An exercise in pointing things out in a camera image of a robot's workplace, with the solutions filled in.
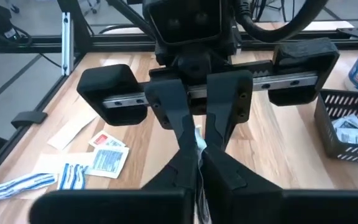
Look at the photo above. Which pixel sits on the silver aluminium post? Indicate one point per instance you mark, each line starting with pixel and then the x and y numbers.
pixel 67 43

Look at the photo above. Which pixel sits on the orange label ointment packet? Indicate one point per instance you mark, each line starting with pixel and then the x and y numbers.
pixel 104 140

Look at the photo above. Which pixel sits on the blue striped fabric bandage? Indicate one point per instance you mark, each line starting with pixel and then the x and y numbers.
pixel 200 138
pixel 71 176

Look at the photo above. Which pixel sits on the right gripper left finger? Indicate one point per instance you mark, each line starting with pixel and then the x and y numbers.
pixel 110 207

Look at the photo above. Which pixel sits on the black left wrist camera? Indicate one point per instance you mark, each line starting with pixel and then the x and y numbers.
pixel 182 21

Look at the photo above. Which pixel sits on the plain white bandage wrapper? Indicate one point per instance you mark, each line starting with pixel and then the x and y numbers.
pixel 50 161
pixel 71 129

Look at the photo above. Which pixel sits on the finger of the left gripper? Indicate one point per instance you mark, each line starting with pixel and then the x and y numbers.
pixel 228 99
pixel 169 102

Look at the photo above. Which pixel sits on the black plastic basket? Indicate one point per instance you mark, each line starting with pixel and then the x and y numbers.
pixel 325 124

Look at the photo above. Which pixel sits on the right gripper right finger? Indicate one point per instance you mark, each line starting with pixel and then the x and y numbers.
pixel 291 207

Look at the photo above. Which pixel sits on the crumpled blue striped bandage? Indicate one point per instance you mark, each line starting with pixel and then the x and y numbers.
pixel 20 185

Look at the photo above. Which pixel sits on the black table edge clamp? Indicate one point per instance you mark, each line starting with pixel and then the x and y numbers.
pixel 28 118

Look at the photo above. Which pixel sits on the white drug facts packet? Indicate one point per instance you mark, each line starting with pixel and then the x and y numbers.
pixel 109 161

